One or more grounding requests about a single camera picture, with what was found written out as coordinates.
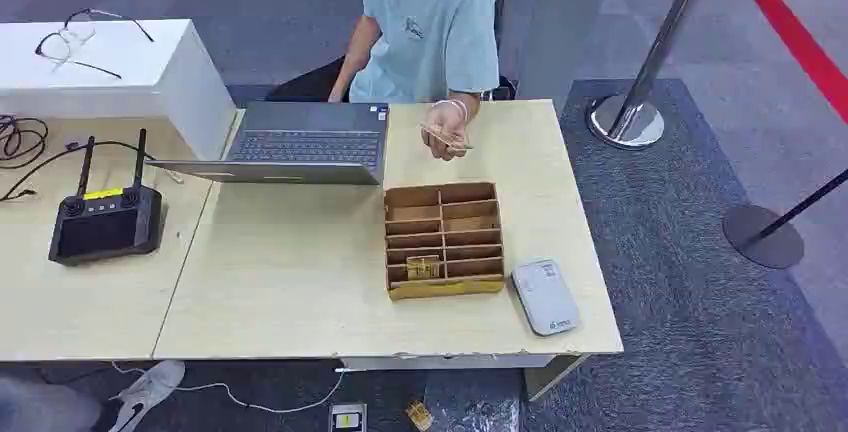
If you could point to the person's left hand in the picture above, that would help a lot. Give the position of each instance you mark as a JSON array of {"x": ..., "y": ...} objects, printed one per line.
[{"x": 450, "y": 118}]

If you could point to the white box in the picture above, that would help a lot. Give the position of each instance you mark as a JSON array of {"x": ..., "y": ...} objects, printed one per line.
[{"x": 172, "y": 78}]

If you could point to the grey laptop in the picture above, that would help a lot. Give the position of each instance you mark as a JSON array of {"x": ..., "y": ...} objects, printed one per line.
[{"x": 308, "y": 144}]

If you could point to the black-framed glasses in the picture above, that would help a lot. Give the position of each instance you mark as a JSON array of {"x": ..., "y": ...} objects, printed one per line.
[{"x": 66, "y": 38}]

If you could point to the pale desk leg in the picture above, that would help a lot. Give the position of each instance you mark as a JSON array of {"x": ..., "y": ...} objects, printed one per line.
[{"x": 546, "y": 376}]

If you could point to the black remote controller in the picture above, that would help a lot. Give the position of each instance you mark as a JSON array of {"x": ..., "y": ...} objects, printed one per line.
[{"x": 106, "y": 230}]

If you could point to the black stanchion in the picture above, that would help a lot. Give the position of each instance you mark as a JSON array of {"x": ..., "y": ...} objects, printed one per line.
[{"x": 762, "y": 237}]

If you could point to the steel floor socket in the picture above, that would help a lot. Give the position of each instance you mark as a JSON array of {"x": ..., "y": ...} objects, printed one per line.
[{"x": 348, "y": 419}]

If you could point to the red barrier belt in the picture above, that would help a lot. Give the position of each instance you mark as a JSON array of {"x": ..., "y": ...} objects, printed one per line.
[{"x": 788, "y": 25}]

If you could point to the person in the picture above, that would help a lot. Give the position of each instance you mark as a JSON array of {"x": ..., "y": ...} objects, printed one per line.
[{"x": 424, "y": 31}]

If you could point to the chrome stanchion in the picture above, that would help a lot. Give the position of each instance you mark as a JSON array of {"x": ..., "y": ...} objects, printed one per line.
[{"x": 626, "y": 121}]

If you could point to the white shoe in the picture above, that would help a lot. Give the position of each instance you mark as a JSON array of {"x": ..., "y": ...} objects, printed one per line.
[{"x": 149, "y": 389}]

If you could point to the wooden card box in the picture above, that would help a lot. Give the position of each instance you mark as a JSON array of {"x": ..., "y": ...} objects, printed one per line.
[{"x": 444, "y": 286}]

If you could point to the yellow floor tape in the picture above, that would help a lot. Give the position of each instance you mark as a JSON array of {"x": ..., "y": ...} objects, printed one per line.
[{"x": 419, "y": 416}]

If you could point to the pale wooden card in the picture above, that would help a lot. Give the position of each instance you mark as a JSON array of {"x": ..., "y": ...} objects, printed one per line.
[{"x": 429, "y": 131}]

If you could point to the white flat device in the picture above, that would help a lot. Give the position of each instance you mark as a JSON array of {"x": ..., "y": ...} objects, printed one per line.
[{"x": 544, "y": 300}]

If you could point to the printed wooden card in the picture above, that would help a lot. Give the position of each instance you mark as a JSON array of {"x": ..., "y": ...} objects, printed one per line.
[{"x": 422, "y": 268}]

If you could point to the person's leg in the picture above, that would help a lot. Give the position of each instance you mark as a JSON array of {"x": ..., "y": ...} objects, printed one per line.
[{"x": 46, "y": 409}]

